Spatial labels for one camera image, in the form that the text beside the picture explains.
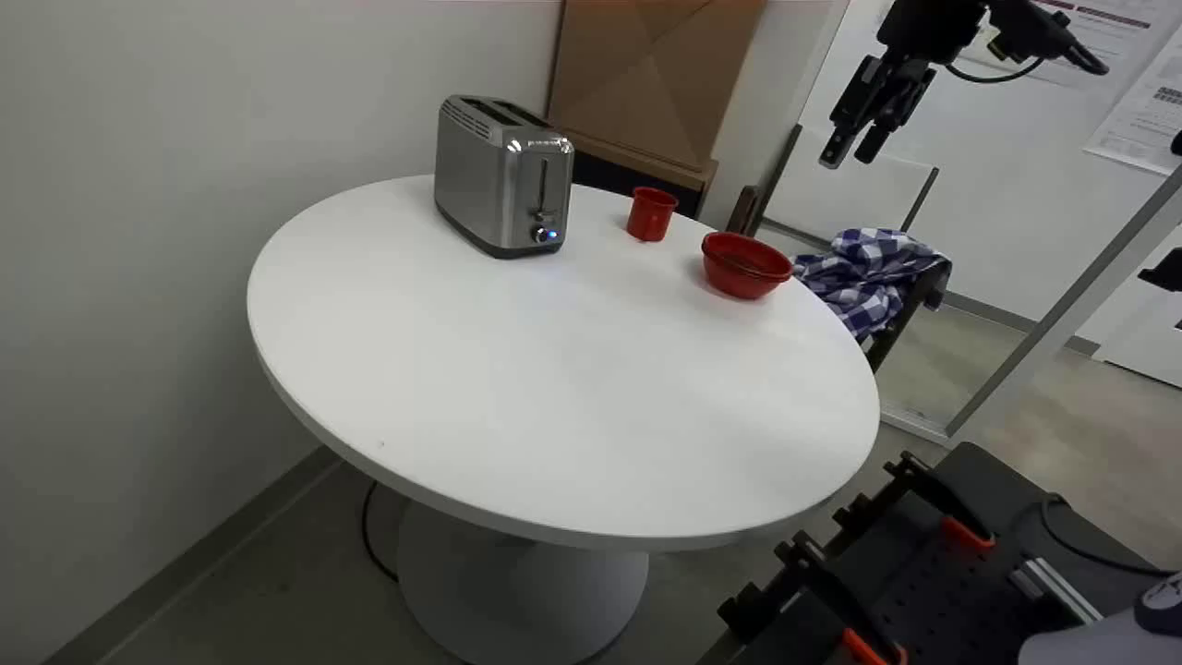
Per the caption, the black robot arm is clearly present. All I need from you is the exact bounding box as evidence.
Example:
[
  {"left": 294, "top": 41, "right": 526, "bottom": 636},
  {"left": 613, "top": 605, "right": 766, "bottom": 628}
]
[{"left": 818, "top": 0, "right": 1106, "bottom": 168}]

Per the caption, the round white table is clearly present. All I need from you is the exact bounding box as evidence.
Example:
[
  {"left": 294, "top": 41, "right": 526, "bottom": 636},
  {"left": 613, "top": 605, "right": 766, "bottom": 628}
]
[{"left": 243, "top": 173, "right": 879, "bottom": 665}]

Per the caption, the red bowl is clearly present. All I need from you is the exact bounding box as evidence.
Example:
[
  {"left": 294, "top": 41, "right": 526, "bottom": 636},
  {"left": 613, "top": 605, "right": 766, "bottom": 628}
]
[{"left": 701, "top": 234, "right": 795, "bottom": 300}]

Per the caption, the blue white checkered cloth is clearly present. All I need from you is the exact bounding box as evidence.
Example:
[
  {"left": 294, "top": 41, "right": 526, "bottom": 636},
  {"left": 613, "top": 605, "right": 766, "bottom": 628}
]
[{"left": 795, "top": 224, "right": 950, "bottom": 342}]

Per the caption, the black perforated mounting board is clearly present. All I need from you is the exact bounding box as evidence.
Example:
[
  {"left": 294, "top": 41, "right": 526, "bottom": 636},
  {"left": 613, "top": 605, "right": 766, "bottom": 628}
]
[{"left": 718, "top": 442, "right": 1172, "bottom": 665}]

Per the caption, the black cable on floor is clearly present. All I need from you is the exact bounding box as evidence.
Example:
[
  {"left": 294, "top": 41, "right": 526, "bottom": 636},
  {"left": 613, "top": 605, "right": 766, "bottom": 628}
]
[{"left": 358, "top": 476, "right": 407, "bottom": 588}]

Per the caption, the silver two-slot toaster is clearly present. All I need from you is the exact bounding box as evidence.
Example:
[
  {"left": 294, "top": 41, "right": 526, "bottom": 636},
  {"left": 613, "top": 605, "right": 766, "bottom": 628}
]
[{"left": 430, "top": 96, "right": 576, "bottom": 259}]

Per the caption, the grey diagonal metal pole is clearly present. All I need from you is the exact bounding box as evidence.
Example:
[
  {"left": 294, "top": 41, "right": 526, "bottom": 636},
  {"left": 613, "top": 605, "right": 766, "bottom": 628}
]
[{"left": 944, "top": 165, "right": 1182, "bottom": 442}]

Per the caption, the black clamp orange handle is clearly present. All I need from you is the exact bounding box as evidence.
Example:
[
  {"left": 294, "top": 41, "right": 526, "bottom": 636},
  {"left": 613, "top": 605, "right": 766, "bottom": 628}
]
[
  {"left": 774, "top": 530, "right": 912, "bottom": 665},
  {"left": 885, "top": 453, "right": 997, "bottom": 555}
]

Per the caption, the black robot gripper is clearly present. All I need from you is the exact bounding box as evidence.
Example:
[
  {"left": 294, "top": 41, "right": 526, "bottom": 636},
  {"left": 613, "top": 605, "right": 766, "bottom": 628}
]
[{"left": 818, "top": 48, "right": 934, "bottom": 168}]

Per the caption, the small red cup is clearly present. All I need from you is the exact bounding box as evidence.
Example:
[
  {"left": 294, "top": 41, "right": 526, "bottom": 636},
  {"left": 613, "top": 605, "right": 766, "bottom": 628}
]
[{"left": 626, "top": 186, "right": 677, "bottom": 241}]

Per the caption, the black chair under cloth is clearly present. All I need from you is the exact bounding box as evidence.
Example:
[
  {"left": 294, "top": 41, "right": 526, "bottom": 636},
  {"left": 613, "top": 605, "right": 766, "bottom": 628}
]
[{"left": 864, "top": 261, "right": 954, "bottom": 368}]

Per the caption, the brown cardboard panel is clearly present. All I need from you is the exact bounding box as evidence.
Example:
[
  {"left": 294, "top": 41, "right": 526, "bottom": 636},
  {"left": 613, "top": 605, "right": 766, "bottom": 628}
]
[{"left": 546, "top": 0, "right": 766, "bottom": 189}]

